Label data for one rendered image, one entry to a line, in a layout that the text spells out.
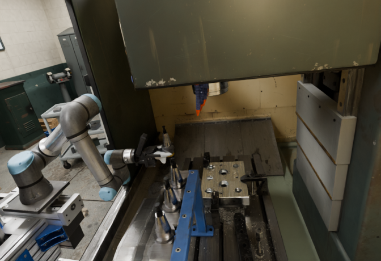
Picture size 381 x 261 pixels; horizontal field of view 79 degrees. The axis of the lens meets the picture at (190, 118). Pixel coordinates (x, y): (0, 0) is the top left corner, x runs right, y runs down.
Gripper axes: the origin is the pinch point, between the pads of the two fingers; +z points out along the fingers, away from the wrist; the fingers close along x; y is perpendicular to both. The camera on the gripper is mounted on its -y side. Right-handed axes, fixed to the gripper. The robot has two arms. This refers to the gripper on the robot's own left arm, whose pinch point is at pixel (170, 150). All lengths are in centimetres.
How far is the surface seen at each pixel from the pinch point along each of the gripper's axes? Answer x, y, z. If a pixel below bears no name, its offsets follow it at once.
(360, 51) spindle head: 32, -44, 64
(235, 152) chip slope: -70, 48, 32
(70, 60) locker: -413, -13, -326
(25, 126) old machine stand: -246, 77, -345
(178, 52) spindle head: 32, -50, 18
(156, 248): 55, -2, 8
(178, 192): 33.2, -2.2, 10.0
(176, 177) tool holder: 30.3, -6.2, 9.6
